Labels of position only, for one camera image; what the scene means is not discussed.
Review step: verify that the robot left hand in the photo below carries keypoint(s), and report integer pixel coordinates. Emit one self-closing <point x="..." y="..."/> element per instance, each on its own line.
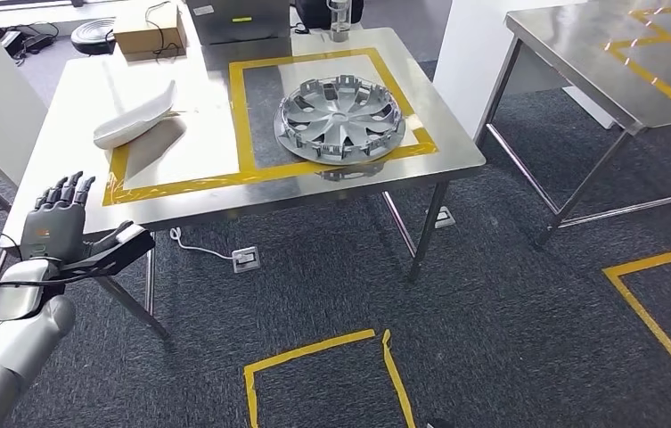
<point x="54" y="227"/>

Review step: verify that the clear water bottle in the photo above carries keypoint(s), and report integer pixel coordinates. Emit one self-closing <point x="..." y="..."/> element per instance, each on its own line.
<point x="339" y="20"/>

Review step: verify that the stainless steel workbench table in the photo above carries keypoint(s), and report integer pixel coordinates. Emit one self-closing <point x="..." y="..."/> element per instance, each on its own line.
<point x="571" y="41"/>
<point x="205" y="118"/>

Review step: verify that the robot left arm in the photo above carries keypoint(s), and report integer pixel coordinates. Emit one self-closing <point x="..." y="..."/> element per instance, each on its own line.
<point x="10" y="342"/>

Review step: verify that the brown cardboard box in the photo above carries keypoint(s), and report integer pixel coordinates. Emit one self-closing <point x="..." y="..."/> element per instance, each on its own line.
<point x="146" y="32"/>

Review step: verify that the grey metal box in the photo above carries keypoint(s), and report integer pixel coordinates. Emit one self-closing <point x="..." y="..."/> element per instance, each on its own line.
<point x="234" y="23"/>

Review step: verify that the yellow double tape frame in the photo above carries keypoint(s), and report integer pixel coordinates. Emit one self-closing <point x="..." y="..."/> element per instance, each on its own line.
<point x="237" y="118"/>

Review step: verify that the white pillar panel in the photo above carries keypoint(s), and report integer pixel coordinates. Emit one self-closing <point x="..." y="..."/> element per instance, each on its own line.
<point x="465" y="59"/>

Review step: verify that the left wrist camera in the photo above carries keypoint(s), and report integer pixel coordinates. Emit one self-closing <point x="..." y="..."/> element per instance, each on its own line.
<point x="128" y="248"/>

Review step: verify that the silver wheel hubcap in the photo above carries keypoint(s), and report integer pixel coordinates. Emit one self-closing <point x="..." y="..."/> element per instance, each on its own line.
<point x="338" y="118"/>

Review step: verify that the yellow floor tape square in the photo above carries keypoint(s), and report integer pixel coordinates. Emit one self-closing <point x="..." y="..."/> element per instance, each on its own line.
<point x="311" y="349"/>
<point x="654" y="322"/>

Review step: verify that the white plastic shell part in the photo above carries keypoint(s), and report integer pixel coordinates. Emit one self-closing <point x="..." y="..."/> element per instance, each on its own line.
<point x="134" y="121"/>

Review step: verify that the black bag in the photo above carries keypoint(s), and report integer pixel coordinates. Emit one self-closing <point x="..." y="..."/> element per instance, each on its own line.
<point x="311" y="12"/>

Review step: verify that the grey floor socket plate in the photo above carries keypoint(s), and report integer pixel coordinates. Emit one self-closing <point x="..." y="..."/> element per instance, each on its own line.
<point x="246" y="260"/>
<point x="446" y="218"/>

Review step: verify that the round black grey disc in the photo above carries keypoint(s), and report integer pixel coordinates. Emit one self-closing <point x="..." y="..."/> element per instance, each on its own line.
<point x="93" y="35"/>

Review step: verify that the black power adapters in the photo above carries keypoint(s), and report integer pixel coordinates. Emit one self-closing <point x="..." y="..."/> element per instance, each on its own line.
<point x="34" y="41"/>

